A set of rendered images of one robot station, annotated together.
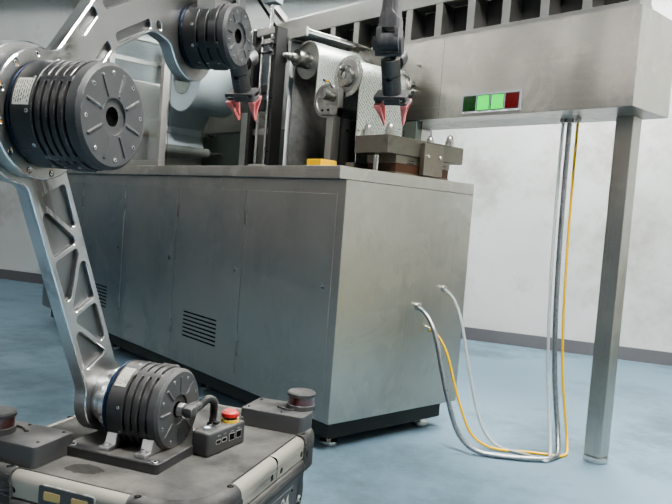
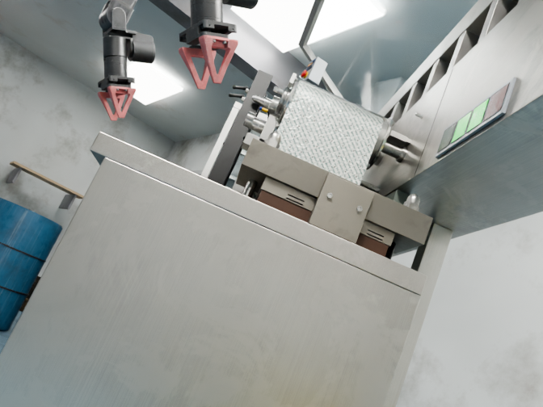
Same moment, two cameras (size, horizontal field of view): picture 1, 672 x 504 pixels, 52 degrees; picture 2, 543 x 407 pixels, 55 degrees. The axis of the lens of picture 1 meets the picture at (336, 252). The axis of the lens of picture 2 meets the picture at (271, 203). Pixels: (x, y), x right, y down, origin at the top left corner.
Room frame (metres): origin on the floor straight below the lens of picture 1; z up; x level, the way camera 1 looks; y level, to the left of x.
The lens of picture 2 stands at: (1.60, -0.84, 0.67)
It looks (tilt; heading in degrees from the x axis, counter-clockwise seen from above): 14 degrees up; 39
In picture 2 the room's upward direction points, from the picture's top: 23 degrees clockwise
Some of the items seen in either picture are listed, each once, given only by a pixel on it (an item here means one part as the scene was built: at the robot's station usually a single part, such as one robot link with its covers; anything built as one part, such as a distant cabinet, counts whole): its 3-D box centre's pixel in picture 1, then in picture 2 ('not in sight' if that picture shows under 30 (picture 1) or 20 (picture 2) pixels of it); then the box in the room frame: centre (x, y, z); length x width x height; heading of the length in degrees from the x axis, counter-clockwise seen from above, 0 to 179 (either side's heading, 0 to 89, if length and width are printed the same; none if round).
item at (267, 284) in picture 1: (208, 273); (183, 378); (3.26, 0.59, 0.43); 2.52 x 0.64 x 0.86; 42
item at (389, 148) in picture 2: not in sight; (391, 149); (2.73, -0.21, 1.25); 0.07 x 0.04 x 0.04; 132
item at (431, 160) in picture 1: (432, 160); (341, 208); (2.45, -0.31, 0.96); 0.10 x 0.03 x 0.11; 132
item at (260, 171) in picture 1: (211, 177); (225, 270); (3.25, 0.61, 0.88); 2.52 x 0.66 x 0.04; 42
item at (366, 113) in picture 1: (380, 118); (316, 161); (2.56, -0.12, 1.11); 0.23 x 0.01 x 0.18; 132
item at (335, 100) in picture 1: (329, 130); (243, 167); (2.53, 0.06, 1.05); 0.06 x 0.05 x 0.31; 132
